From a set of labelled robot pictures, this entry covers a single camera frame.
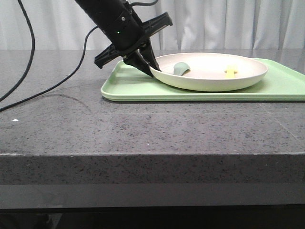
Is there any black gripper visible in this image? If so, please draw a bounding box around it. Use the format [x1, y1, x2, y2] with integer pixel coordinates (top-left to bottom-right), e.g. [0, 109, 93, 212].
[94, 11, 173, 78]

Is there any white round plate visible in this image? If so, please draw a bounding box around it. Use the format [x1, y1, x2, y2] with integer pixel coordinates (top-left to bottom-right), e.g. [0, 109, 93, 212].
[150, 52, 268, 92]

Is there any yellow plastic fork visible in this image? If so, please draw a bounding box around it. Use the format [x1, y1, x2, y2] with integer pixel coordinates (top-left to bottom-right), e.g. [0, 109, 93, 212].
[225, 65, 238, 79]

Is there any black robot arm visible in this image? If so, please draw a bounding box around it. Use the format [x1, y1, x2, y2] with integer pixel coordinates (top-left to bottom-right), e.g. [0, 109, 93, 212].
[77, 0, 173, 76]

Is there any green plastic spoon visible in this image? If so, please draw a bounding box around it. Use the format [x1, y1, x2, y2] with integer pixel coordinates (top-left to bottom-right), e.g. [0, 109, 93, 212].
[173, 62, 191, 76]

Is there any white curtain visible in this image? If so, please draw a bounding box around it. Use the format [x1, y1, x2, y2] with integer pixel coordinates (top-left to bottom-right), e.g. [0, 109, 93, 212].
[0, 0, 305, 51]

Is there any light green serving tray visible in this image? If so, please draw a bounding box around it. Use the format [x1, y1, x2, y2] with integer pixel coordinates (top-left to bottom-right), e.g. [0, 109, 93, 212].
[101, 59, 305, 102]

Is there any black cable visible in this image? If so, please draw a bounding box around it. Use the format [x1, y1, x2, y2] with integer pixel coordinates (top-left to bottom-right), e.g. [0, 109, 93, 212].
[0, 26, 99, 112]
[0, 0, 36, 102]

